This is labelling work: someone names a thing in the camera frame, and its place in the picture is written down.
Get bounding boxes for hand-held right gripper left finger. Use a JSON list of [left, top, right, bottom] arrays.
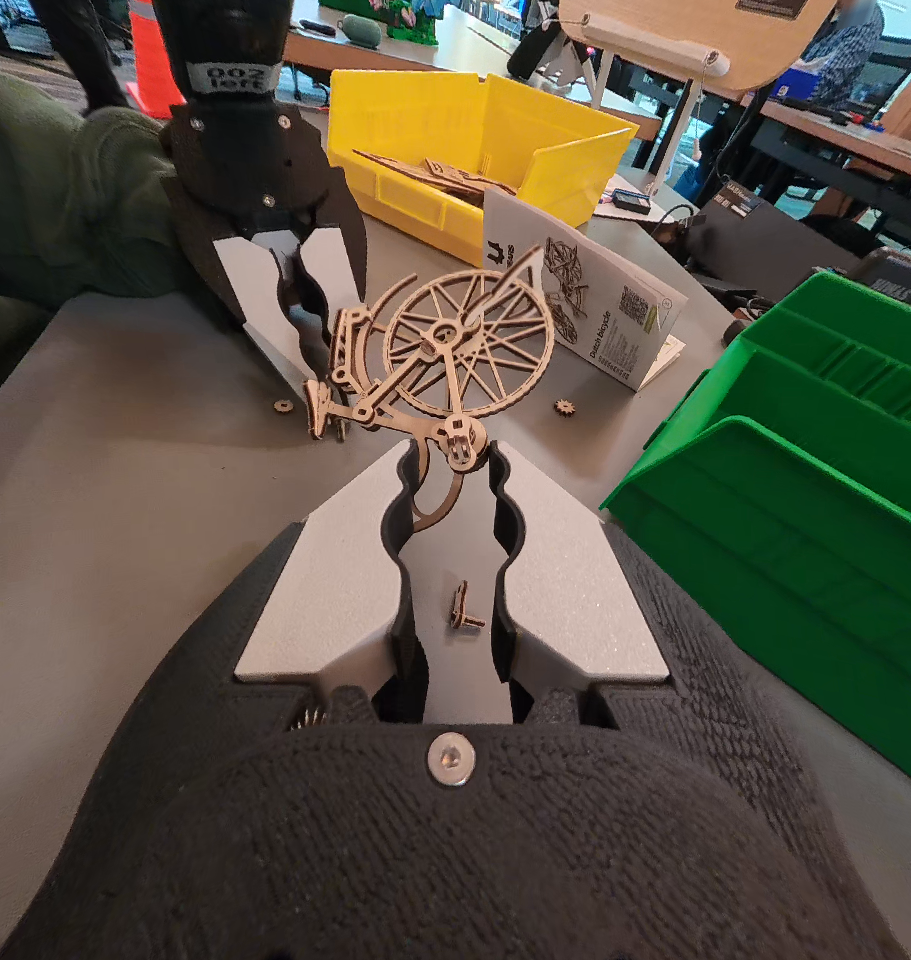
[[232, 438, 432, 723]]

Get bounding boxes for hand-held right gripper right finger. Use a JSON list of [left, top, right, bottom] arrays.
[[487, 440, 672, 723]]

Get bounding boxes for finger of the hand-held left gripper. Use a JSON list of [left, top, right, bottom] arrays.
[[294, 225, 364, 380], [212, 232, 337, 399]]

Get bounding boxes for wooden bicycle model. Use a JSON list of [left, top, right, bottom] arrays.
[[304, 246, 559, 535]]

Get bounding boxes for person's left forearm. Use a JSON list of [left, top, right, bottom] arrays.
[[0, 75, 224, 312]]

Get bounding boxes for small wooden part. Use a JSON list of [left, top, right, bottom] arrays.
[[449, 581, 487, 631]]

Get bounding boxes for orange traffic cone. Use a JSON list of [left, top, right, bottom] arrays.
[[125, 0, 187, 120]]

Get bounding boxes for wooden part sheets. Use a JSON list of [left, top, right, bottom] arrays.
[[352, 148, 518, 202]]

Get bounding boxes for yellow plastic bin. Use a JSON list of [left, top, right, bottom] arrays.
[[328, 69, 640, 268]]

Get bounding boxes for green plastic bin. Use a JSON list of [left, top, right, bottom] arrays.
[[600, 270, 911, 798]]

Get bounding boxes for green plant model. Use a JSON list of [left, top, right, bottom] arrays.
[[319, 0, 445, 46]]

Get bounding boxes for white instruction booklet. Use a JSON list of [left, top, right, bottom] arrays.
[[483, 187, 689, 393]]

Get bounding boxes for black case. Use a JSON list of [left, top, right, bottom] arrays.
[[688, 187, 865, 282]]

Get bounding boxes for curved wooden board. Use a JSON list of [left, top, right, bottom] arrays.
[[556, 0, 839, 100]]

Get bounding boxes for dark printed box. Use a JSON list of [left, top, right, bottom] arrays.
[[849, 247, 911, 306]]

